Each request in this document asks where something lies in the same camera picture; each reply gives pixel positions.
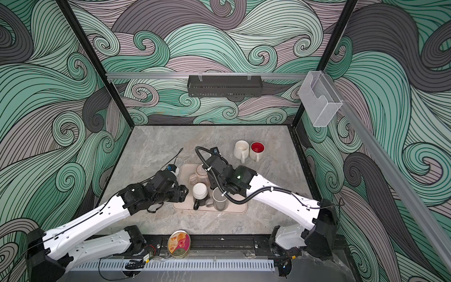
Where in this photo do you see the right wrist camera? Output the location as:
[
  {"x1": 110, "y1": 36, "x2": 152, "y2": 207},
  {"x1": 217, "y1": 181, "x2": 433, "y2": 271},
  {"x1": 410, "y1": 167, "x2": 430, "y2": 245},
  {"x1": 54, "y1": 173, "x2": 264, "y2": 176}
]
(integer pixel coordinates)
[{"x1": 210, "y1": 147, "x2": 221, "y2": 156}]

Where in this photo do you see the black mug white base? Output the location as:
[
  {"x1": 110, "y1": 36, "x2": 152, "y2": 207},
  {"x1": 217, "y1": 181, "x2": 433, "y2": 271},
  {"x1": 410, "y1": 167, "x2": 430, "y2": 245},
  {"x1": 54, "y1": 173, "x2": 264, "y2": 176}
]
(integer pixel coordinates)
[{"x1": 192, "y1": 183, "x2": 209, "y2": 210}]

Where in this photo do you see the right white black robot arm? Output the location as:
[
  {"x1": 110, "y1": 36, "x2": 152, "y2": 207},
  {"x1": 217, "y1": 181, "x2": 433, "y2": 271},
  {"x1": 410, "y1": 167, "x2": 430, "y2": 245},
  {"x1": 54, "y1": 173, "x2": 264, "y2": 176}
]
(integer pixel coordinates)
[{"x1": 203, "y1": 155, "x2": 338, "y2": 259}]

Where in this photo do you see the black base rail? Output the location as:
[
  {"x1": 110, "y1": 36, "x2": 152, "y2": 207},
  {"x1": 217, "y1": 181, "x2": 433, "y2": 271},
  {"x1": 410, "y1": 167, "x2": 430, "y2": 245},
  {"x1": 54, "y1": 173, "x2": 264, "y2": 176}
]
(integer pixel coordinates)
[{"x1": 140, "y1": 233, "x2": 350, "y2": 256}]

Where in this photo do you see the cream mug red inside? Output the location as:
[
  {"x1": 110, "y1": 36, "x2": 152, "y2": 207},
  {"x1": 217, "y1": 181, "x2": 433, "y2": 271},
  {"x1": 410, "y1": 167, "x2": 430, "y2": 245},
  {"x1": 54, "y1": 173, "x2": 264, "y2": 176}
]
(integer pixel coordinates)
[{"x1": 249, "y1": 142, "x2": 265, "y2": 162}]

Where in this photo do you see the aluminium rail wall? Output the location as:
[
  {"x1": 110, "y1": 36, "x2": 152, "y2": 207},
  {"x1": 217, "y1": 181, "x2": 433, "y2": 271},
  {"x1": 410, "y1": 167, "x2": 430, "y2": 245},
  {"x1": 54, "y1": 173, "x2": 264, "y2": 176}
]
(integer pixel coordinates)
[
  {"x1": 106, "y1": 72, "x2": 307, "y2": 81},
  {"x1": 323, "y1": 74, "x2": 451, "y2": 270}
]

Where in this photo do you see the white slotted cable duct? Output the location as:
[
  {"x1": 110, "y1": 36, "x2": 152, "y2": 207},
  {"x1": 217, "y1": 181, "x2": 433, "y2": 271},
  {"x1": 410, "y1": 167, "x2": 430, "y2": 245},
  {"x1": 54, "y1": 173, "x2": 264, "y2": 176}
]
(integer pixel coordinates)
[{"x1": 72, "y1": 258, "x2": 276, "y2": 272}]

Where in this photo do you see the grey upside-down mug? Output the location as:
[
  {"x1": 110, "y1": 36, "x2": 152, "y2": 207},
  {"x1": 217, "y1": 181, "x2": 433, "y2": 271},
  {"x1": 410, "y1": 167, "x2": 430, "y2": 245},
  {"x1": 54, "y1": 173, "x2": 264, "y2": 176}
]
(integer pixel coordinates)
[{"x1": 206, "y1": 188, "x2": 229, "y2": 212}]

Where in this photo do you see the aluminium rail right wall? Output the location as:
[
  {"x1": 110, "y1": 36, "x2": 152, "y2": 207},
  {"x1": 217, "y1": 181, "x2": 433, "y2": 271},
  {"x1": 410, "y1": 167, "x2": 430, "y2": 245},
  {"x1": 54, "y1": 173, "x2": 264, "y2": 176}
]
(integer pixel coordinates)
[{"x1": 323, "y1": 74, "x2": 451, "y2": 270}]

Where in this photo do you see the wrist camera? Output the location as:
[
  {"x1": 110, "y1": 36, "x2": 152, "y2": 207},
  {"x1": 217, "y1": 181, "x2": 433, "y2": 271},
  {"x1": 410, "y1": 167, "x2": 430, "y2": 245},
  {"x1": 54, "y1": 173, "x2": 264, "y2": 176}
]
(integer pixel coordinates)
[
  {"x1": 166, "y1": 164, "x2": 180, "y2": 176},
  {"x1": 210, "y1": 147, "x2": 221, "y2": 156}
]

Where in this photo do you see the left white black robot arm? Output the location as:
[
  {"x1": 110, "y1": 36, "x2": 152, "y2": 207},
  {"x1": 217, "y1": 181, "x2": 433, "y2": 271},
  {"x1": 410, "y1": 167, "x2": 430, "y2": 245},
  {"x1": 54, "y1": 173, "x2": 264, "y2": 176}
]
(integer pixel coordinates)
[{"x1": 26, "y1": 170, "x2": 189, "y2": 282}]

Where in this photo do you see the beige rectangular tray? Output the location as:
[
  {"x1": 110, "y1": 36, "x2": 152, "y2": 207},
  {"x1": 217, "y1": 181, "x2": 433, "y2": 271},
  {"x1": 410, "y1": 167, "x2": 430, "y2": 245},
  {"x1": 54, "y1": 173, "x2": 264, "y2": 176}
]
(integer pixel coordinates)
[{"x1": 173, "y1": 163, "x2": 247, "y2": 214}]

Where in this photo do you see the pink upside-down mug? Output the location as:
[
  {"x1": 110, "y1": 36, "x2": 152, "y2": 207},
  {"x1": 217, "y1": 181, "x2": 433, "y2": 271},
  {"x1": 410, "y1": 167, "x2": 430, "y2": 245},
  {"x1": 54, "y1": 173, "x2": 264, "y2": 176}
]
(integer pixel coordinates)
[{"x1": 189, "y1": 164, "x2": 210, "y2": 187}]

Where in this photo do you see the aluminium rail back wall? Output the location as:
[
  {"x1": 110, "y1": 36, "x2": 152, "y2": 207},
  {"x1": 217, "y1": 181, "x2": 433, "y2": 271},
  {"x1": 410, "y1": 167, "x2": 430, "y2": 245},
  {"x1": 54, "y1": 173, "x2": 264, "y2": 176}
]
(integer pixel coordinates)
[{"x1": 106, "y1": 72, "x2": 307, "y2": 81}]

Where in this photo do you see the black wall shelf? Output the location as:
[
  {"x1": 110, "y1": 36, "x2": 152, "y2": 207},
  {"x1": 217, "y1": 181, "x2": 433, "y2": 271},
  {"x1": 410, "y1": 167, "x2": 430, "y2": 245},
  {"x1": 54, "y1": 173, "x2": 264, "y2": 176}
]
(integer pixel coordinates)
[{"x1": 187, "y1": 76, "x2": 263, "y2": 98}]

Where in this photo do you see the round colourful tin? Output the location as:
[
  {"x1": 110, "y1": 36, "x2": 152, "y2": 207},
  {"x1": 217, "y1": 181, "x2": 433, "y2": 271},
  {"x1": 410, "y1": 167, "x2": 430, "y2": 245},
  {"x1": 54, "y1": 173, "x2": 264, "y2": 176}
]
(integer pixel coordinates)
[{"x1": 167, "y1": 230, "x2": 191, "y2": 258}]

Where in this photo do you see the clear acrylic wall holder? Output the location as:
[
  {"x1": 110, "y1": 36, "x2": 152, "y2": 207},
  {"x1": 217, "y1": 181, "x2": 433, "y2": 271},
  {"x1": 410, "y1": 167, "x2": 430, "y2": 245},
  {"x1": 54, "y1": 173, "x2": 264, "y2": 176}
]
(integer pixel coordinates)
[{"x1": 298, "y1": 71, "x2": 342, "y2": 128}]

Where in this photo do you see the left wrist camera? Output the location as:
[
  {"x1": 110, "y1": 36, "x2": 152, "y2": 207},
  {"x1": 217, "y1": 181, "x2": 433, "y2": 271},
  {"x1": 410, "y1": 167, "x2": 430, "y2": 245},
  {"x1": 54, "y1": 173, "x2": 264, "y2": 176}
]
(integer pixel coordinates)
[{"x1": 166, "y1": 164, "x2": 180, "y2": 176}]

